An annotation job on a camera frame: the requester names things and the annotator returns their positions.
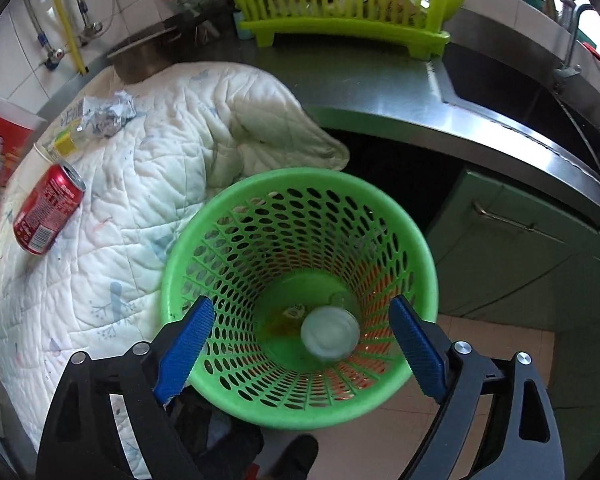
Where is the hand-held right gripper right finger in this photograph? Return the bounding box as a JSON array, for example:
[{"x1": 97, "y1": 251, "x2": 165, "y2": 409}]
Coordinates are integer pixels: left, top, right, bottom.
[{"x1": 388, "y1": 294, "x2": 566, "y2": 480}]

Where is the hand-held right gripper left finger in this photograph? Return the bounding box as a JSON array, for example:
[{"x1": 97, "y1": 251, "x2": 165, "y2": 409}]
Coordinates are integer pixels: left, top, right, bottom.
[{"x1": 36, "y1": 295, "x2": 216, "y2": 480}]

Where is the green perforated plastic basket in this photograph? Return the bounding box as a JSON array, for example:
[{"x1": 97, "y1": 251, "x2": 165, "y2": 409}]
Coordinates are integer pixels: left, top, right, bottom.
[{"x1": 161, "y1": 167, "x2": 439, "y2": 430}]

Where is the red soda can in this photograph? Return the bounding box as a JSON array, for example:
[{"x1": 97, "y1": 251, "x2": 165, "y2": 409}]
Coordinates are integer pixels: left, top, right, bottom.
[{"x1": 12, "y1": 162, "x2": 87, "y2": 255}]

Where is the yellow label plastic bottle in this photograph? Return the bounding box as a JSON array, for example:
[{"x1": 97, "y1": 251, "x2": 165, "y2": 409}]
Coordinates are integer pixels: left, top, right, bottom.
[{"x1": 34, "y1": 99, "x2": 97, "y2": 165}]

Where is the green cabinet door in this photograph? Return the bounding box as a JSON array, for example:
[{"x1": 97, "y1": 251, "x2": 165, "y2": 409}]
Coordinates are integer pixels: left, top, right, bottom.
[{"x1": 425, "y1": 167, "x2": 600, "y2": 331}]

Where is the white quilted blanket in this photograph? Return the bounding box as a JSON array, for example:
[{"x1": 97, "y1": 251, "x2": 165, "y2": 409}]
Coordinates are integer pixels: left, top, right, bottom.
[{"x1": 0, "y1": 61, "x2": 351, "y2": 453}]

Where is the steel sink basin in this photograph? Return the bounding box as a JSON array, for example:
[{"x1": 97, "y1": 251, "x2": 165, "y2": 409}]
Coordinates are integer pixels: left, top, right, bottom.
[{"x1": 440, "y1": 42, "x2": 600, "y2": 181}]

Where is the steel faucet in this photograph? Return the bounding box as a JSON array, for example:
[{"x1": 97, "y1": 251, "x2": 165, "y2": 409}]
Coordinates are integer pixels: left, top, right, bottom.
[{"x1": 552, "y1": 4, "x2": 598, "y2": 93}]

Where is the green plastic dish rack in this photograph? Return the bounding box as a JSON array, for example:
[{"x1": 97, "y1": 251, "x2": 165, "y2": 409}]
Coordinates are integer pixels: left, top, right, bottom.
[{"x1": 214, "y1": 0, "x2": 468, "y2": 60}]

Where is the yellow gas hose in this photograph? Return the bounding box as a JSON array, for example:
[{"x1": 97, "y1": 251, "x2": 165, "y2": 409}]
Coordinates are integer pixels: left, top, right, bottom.
[{"x1": 51, "y1": 0, "x2": 89, "y2": 75}]

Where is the steel braided hose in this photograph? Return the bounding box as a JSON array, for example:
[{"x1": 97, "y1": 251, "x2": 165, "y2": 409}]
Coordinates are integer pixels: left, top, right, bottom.
[{"x1": 67, "y1": 0, "x2": 103, "y2": 36}]

